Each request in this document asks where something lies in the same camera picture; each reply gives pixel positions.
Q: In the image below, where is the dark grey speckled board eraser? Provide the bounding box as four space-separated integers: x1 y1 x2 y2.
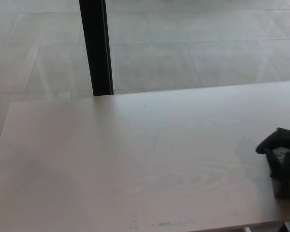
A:
265 146 290 200

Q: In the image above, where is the black vertical metal post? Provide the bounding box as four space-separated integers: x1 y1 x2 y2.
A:
79 0 115 97

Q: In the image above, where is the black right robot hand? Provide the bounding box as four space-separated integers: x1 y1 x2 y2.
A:
255 127 290 185

